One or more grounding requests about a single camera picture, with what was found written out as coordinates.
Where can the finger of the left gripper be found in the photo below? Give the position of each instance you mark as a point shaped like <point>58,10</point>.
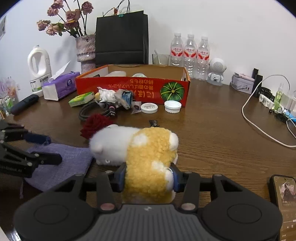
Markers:
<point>45,158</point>
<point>11,132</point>

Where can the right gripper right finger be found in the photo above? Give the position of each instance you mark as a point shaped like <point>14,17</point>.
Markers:
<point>187,183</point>

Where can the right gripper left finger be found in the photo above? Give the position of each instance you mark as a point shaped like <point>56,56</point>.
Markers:
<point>106,185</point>

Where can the yellow white plush toy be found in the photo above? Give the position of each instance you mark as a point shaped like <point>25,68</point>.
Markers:
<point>148,154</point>

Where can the translucent plastic box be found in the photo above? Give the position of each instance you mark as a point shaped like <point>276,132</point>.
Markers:
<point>116,74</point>

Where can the clear plastic wrap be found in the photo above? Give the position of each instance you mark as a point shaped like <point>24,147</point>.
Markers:
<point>139,75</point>

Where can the navy glasses case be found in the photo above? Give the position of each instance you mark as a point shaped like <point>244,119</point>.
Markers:
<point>24,104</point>

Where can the dark red pompom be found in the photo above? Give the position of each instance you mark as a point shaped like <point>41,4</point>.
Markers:
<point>95,123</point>

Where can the black binder clip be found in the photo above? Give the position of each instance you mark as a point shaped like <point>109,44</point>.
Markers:
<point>153,123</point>

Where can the white detergent jug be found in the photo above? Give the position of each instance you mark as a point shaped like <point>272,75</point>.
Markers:
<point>39,68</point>

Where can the purple tissue pack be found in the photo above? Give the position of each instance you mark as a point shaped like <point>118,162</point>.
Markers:
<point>60,84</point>

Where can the green card box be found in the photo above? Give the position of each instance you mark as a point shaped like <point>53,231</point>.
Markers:
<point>81,99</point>

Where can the white ribbed cap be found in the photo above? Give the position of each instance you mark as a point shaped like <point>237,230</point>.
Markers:
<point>172,106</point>

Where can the small clear sachet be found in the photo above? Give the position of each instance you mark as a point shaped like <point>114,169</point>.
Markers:
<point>136,107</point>

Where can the white flat lid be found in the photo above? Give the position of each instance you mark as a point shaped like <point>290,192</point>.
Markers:
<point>149,108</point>

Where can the crumpled white tissue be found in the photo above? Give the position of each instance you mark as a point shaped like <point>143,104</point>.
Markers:
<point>105,95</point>

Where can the smartphone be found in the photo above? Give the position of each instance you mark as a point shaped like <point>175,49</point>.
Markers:
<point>282,194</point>

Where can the orange cardboard box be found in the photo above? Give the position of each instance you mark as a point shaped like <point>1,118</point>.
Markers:
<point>161,84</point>

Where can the white power strip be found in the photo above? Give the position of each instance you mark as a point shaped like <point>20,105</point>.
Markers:
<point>271,104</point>

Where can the small tin box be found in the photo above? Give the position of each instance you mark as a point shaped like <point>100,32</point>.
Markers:
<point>242,83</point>

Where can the white astronaut figure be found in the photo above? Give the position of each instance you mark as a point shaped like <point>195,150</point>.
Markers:
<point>216,69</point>

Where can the middle water bottle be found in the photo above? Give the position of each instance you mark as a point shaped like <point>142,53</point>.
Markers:
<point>189,54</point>

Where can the water bottle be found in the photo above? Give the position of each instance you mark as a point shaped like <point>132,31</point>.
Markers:
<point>203,55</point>
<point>189,54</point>
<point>176,51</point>

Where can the green spray bottle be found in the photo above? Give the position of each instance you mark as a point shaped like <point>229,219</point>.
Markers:
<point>278,96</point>

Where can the left water bottle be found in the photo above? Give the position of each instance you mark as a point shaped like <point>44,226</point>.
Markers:
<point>176,51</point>

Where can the black rectangular box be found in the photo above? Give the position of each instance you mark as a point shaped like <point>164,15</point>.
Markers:
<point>256,85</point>

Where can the glass cup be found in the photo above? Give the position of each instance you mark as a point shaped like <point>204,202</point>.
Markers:
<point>160,59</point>

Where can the dried rose bouquet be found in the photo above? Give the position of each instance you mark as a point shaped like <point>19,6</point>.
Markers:
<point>72,21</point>

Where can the right water bottle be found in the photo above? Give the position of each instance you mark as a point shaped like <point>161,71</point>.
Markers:
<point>203,55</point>

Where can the black paper bag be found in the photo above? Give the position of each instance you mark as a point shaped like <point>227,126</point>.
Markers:
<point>122,38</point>

